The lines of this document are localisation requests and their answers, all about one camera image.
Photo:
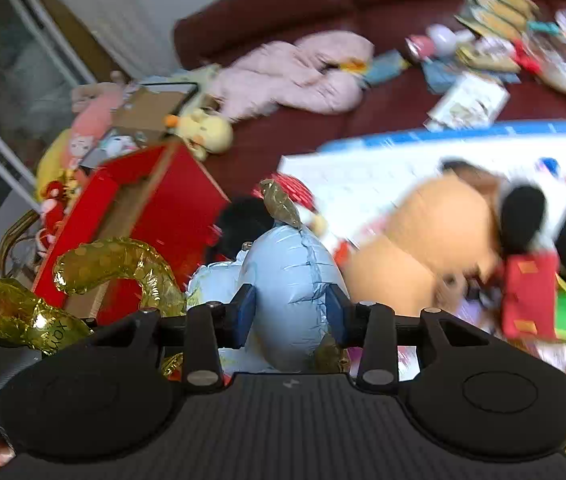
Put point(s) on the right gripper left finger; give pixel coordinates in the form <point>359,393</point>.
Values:
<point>212,326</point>

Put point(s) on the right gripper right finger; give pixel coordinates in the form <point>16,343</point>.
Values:
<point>371,327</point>

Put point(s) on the light blue foil balloon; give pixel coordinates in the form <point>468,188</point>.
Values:
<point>290,270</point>

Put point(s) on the gold foil balloon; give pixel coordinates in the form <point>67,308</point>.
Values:
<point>28,320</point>

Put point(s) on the minnie mouse plush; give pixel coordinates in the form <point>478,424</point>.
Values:
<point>243,220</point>

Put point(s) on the large tan plush toy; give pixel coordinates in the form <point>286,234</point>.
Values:
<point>443,227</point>

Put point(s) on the red cardboard box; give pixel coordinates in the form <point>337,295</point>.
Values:
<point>160,195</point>

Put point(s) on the red foam bag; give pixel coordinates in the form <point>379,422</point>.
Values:
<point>528,304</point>

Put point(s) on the yellow duck plush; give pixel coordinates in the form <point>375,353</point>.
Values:
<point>203,131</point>

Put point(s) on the panda plush toy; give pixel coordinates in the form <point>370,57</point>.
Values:
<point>531,216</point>

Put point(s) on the pink plush doll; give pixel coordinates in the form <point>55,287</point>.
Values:
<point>92,105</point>

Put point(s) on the white printed card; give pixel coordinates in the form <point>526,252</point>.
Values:
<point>472,102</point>

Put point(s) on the pink padded jacket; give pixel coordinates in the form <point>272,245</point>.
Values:
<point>320,73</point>

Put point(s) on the small blue book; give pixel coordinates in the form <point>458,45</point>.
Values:
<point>383,68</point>

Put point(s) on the pink white toy figure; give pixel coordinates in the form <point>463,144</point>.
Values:
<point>438,41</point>

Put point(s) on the gold packaged booklet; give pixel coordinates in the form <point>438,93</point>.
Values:
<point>505,19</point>

